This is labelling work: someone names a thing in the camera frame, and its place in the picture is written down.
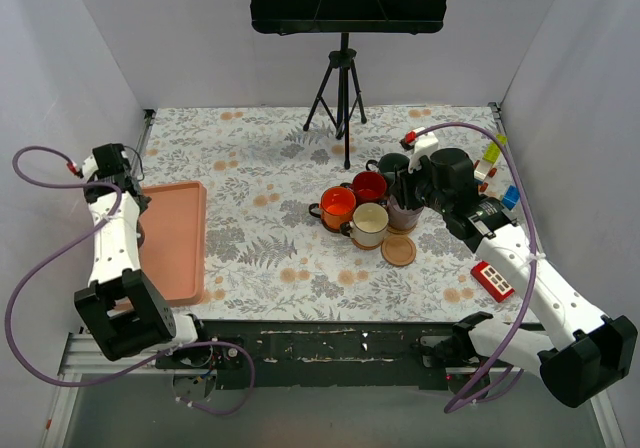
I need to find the dark green cup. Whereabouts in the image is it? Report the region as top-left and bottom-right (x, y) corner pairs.
(365, 153), (409, 176)

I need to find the lilac purple cup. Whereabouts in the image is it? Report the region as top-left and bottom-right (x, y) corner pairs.
(387, 196), (423, 229)

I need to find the woven rattan coaster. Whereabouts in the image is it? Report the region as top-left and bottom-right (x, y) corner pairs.
(388, 223), (418, 235)

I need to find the red cup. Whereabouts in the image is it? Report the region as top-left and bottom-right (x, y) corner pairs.
(340, 171), (387, 205)

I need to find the light wooden coaster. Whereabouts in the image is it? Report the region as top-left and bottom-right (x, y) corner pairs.
(351, 238), (384, 251)
(381, 235), (417, 267)

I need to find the cream white cup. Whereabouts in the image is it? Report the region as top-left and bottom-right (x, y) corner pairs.
(340, 203), (389, 245)

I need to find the orange cup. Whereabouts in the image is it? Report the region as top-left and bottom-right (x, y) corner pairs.
(308, 186), (357, 233)

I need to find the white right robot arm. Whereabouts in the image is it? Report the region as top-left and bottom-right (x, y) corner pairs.
(393, 148), (638, 408)

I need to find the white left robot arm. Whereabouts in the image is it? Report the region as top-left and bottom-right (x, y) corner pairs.
(74, 143), (213, 368)

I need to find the toy car with yellow block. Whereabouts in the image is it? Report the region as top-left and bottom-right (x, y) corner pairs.
(474, 134), (507, 193)

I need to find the blue green purple block toy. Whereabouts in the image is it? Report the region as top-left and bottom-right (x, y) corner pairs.
(501, 185), (520, 210)

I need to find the pink plastic tray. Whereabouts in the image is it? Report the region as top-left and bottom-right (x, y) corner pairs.
(112, 180), (209, 312)

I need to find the red toy window block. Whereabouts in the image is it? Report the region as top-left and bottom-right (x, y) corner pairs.
(471, 261), (515, 303)

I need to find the floral patterned table mat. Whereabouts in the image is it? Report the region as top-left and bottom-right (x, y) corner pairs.
(143, 106), (521, 322)

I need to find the black music stand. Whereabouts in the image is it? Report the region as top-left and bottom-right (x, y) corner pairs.
(250, 0), (447, 143)

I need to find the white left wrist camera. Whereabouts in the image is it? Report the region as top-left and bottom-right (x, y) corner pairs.
(66, 154), (99, 182)

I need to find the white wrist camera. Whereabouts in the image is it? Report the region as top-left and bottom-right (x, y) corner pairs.
(66, 154), (99, 182)
(400, 128), (439, 173)

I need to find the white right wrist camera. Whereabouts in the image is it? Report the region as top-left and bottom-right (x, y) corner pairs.
(400, 128), (439, 173)

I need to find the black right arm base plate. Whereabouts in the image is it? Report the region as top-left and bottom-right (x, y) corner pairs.
(419, 335), (489, 368)

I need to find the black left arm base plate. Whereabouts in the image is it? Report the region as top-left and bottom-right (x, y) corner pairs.
(155, 337), (245, 371)

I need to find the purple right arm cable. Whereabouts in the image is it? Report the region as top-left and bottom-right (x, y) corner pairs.
(402, 122), (540, 414)

